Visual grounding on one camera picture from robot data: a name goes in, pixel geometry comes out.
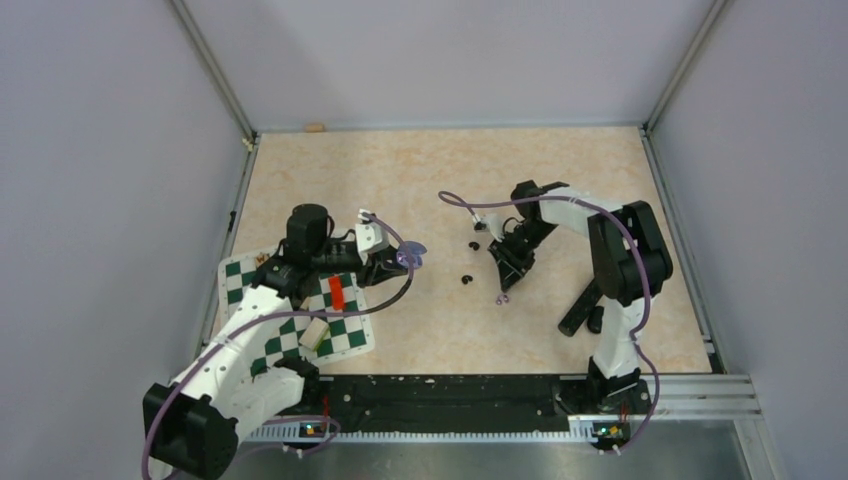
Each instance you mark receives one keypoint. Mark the orange rectangular block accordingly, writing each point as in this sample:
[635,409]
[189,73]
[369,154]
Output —
[337,293]

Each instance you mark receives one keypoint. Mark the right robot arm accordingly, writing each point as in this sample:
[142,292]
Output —
[630,262]

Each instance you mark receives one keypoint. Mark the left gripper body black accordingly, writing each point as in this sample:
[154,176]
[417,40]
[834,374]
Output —
[368,271]

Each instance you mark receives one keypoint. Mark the aluminium frame post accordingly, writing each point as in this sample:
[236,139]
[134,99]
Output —
[212,67]
[690,56]

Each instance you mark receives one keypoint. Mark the aluminium frame post right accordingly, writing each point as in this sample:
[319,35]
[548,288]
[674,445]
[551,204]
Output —
[690,56]

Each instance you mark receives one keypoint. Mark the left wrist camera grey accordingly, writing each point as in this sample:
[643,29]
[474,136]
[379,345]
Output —
[370,238]

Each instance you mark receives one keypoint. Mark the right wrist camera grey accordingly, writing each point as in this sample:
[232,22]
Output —
[486,223]

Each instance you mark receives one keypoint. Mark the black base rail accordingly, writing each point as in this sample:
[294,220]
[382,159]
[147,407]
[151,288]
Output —
[462,403]

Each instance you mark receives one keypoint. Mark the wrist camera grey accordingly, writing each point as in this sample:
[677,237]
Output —
[370,238]
[486,223]

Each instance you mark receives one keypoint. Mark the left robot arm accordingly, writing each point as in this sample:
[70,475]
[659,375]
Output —
[197,421]

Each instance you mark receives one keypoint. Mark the aluminium frame post left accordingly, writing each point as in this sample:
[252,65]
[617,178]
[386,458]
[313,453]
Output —
[212,67]

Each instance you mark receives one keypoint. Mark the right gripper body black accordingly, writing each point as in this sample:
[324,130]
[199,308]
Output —
[518,249]

